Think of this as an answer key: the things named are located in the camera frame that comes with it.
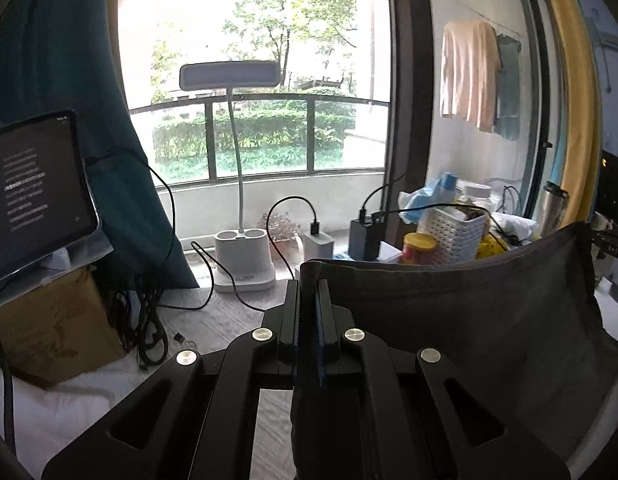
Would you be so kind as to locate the blue bottle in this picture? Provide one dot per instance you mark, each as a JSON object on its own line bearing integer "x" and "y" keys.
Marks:
{"x": 446, "y": 185}

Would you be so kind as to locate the black window post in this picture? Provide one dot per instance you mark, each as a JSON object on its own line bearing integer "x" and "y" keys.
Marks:
{"x": 406, "y": 85}

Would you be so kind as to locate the teal curtain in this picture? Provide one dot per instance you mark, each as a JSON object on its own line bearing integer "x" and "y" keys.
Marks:
{"x": 54, "y": 50}

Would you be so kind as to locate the steel thermos bottle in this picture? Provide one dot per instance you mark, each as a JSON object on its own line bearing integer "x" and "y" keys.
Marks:
{"x": 554, "y": 210}

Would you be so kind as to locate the white perforated basket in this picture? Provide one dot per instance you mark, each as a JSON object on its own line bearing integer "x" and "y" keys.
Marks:
{"x": 454, "y": 235}

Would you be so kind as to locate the white charger block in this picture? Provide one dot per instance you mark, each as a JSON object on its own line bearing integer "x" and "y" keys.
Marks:
{"x": 319, "y": 247}

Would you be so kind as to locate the yellow curtain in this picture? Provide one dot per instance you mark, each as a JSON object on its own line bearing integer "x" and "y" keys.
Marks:
{"x": 584, "y": 110}

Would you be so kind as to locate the pale blue plastic bag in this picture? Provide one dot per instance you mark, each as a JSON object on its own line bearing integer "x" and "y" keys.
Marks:
{"x": 419, "y": 200}

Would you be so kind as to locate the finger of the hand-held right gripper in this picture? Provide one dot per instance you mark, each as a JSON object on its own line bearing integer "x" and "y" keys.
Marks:
{"x": 609, "y": 244}

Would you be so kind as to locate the teal hanging garment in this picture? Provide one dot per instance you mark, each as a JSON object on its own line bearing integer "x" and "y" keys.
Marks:
{"x": 509, "y": 95}

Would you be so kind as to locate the dark grey t-shirt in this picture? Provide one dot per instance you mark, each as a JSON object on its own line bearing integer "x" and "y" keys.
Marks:
{"x": 464, "y": 310}

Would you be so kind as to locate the beige hanging shirt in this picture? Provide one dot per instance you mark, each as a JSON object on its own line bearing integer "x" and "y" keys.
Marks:
{"x": 469, "y": 75}

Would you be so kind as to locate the white textured table cover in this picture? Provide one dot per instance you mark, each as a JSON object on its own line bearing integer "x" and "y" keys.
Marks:
{"x": 49, "y": 410}

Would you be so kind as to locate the black monitor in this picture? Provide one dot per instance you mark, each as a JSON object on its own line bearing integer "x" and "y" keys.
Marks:
{"x": 616, "y": 185}

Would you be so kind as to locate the red and yellow can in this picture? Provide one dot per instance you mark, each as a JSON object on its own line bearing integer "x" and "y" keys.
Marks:
{"x": 419, "y": 250}

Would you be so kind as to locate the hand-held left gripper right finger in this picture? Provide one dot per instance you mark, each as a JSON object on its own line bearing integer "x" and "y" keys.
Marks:
{"x": 323, "y": 340}

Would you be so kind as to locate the brown cardboard box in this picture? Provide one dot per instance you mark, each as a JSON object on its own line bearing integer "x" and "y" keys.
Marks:
{"x": 54, "y": 325}

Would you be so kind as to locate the white power strip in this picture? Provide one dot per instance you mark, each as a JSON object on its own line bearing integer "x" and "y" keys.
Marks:
{"x": 389, "y": 252}

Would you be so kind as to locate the white desk lamp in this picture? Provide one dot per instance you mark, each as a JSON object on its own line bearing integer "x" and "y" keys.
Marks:
{"x": 229, "y": 76}

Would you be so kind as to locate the balcony railing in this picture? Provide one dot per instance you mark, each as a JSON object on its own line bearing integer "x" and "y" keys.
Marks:
{"x": 259, "y": 102}

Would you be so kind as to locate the white lidded jar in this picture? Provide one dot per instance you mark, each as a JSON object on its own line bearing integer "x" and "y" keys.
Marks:
{"x": 476, "y": 191}

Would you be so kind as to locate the black charger block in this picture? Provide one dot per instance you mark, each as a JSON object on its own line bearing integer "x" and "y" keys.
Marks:
{"x": 366, "y": 240}

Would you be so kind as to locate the black tablet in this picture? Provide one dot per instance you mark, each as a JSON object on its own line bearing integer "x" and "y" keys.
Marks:
{"x": 34, "y": 195}

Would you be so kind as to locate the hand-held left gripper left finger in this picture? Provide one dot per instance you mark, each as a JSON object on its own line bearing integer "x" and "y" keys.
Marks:
{"x": 289, "y": 320}

